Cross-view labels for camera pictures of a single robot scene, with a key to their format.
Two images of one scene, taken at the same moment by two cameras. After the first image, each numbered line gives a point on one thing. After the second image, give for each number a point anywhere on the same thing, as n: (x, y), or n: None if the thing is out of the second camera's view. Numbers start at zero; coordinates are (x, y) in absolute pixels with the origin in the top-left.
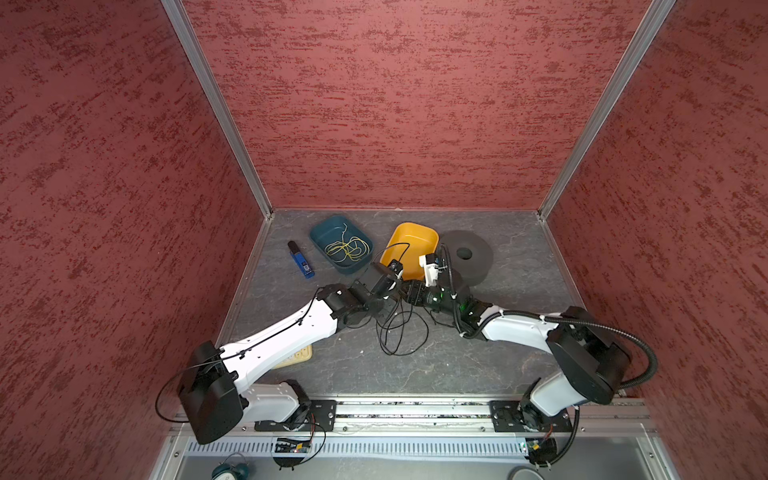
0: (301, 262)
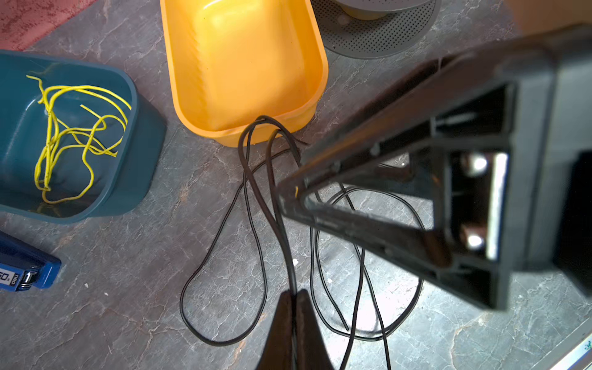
0: (24, 266)
